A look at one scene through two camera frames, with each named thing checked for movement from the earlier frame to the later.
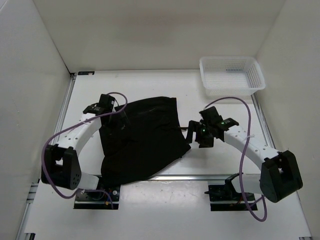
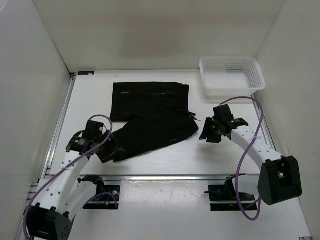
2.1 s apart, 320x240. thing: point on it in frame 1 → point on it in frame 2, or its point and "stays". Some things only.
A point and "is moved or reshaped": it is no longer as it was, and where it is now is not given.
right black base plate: [222, 198] stays
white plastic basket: [227, 77] stays
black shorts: [151, 138] is moved or reshaped
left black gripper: [122, 123] → [113, 147]
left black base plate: [98, 200] stays
